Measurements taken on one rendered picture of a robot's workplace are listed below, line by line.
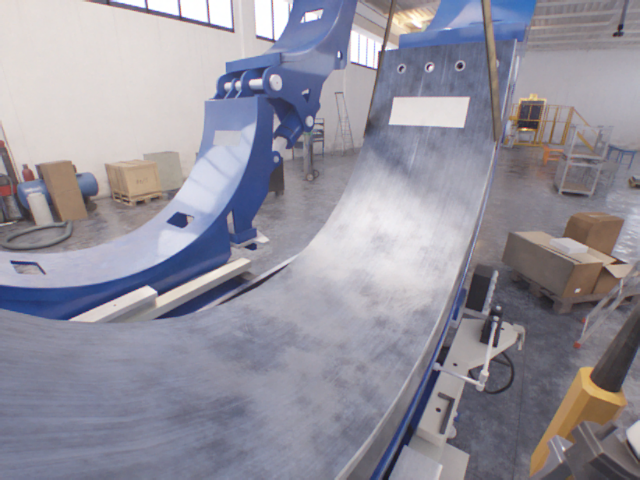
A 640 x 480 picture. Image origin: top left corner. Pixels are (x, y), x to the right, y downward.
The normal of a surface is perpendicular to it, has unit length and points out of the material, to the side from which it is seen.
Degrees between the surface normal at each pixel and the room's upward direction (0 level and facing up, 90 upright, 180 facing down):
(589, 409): 90
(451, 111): 75
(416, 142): 65
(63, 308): 90
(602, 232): 90
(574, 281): 90
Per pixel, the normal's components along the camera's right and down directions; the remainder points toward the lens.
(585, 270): 0.12, 0.39
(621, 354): -0.77, 0.18
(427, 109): -0.56, 0.07
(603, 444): 0.42, -0.83
